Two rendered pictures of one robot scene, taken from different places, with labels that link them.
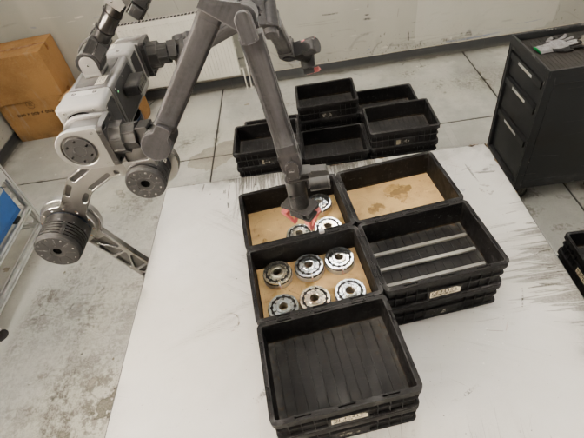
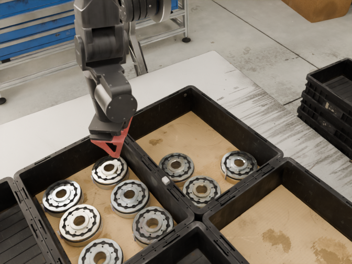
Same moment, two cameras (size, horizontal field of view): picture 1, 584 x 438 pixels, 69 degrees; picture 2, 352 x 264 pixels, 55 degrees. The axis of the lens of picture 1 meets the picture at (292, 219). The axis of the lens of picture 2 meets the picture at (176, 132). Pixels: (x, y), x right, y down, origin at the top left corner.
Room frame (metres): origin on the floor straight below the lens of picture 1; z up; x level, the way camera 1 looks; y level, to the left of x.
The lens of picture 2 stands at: (0.76, -0.54, 1.60)
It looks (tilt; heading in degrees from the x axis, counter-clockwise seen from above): 45 degrees down; 58
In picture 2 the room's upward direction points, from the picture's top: 4 degrees counter-clockwise
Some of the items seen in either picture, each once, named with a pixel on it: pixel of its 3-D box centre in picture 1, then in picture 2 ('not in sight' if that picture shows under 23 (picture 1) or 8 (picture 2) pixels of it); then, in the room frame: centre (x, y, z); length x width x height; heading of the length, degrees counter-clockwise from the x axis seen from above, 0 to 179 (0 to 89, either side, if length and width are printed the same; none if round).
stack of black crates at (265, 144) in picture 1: (272, 164); (344, 120); (2.17, 0.05, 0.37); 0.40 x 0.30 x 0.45; 84
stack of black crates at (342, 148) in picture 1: (335, 162); not in sight; (2.13, -0.35, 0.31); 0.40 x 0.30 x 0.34; 84
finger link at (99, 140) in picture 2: (307, 217); (113, 137); (0.91, -0.05, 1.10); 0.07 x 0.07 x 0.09; 47
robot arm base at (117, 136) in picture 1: (124, 136); not in sight; (1.00, 0.39, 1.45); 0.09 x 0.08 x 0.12; 174
